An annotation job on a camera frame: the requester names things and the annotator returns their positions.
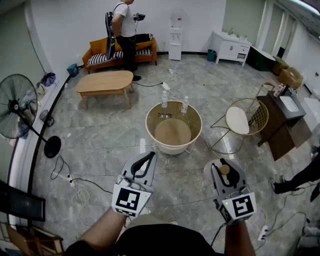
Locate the black mesh waste basket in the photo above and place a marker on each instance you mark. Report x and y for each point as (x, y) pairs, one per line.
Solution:
(46, 117)

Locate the white water dispenser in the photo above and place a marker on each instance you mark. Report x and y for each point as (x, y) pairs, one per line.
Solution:
(175, 45)

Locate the curved back metal chair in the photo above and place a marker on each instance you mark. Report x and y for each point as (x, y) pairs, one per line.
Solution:
(268, 85)

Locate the black flat screen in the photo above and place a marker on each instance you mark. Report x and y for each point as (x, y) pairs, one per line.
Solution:
(22, 202)

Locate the dark green bathtub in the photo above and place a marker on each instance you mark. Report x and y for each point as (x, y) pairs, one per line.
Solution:
(260, 60)

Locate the teal waste bin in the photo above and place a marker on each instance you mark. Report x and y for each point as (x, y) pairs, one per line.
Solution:
(211, 55)

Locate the large white power strip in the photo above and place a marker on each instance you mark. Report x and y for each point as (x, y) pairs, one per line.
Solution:
(165, 86)

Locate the person's left forearm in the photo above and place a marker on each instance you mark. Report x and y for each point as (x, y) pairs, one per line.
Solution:
(105, 230)

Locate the large cardboard box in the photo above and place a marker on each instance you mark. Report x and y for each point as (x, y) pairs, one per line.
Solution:
(290, 78)

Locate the orange sofa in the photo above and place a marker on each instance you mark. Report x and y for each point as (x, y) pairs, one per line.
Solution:
(147, 56)

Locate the orange throw pillow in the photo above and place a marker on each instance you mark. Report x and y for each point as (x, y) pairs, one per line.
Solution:
(145, 45)

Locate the small cardboard box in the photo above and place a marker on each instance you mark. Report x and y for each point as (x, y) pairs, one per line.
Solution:
(280, 66)

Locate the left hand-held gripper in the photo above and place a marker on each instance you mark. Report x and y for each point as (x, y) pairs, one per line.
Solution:
(130, 200)

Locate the beige tote bag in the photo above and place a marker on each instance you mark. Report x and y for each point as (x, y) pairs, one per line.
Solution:
(40, 90)

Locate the chrome faucet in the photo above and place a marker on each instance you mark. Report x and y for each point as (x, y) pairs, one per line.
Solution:
(231, 31)

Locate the round glass side table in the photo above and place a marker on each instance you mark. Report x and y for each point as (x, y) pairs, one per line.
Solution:
(175, 111)

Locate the dark wooden washstand with sink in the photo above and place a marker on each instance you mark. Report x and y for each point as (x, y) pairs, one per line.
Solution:
(282, 130)

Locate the black standing fan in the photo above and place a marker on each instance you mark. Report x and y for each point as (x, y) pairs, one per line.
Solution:
(15, 107)

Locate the person's right forearm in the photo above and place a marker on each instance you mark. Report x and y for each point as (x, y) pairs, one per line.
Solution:
(238, 240)

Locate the oval wooden low table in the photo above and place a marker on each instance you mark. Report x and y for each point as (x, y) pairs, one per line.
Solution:
(105, 81)

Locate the clear plastic water bottle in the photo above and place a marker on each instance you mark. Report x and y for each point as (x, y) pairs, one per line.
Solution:
(184, 105)
(164, 100)

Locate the teal storage box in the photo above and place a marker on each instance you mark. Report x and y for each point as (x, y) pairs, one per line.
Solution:
(73, 70)

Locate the small round wooden ball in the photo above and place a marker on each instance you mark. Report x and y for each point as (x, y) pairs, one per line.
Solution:
(224, 170)

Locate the white vanity cabinet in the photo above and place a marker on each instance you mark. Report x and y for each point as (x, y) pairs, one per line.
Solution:
(228, 48)

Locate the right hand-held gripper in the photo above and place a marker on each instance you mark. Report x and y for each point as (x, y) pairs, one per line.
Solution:
(241, 206)

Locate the striped seat cushion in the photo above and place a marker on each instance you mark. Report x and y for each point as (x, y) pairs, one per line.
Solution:
(100, 58)

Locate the purple bag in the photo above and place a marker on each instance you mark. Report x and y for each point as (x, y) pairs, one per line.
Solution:
(48, 79)

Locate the black rimmed eyeglasses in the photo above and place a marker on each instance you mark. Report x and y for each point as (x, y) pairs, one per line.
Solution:
(165, 115)

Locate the person's black shirt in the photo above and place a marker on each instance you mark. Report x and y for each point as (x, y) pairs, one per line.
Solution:
(162, 242)

